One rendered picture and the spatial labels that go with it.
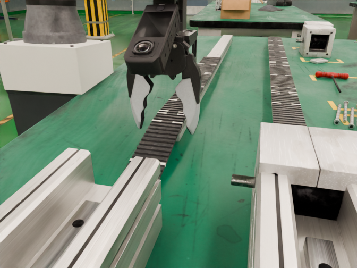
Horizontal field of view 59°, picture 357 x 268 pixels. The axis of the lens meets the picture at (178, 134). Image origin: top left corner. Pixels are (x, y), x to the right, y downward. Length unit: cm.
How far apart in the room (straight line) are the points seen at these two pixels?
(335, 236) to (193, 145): 27
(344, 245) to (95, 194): 23
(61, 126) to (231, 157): 31
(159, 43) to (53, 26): 48
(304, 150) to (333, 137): 5
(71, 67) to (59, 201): 50
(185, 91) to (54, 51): 39
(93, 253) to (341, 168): 21
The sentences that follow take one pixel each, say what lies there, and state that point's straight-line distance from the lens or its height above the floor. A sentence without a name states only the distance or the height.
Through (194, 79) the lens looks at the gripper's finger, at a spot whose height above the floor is 89.
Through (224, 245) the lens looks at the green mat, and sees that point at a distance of 33.
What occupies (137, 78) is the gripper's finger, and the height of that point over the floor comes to 89.
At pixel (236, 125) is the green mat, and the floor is 78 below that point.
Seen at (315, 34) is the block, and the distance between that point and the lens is 123.
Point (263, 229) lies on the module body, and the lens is 23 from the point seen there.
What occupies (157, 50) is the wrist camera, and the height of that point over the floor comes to 95.
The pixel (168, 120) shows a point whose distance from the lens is 51.
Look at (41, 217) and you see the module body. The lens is 28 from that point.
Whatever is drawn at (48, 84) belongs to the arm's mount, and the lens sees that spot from 80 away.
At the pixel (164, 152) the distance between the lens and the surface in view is 44.
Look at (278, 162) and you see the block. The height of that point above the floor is 87.
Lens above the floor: 102
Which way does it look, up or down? 26 degrees down
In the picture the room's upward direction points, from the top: straight up
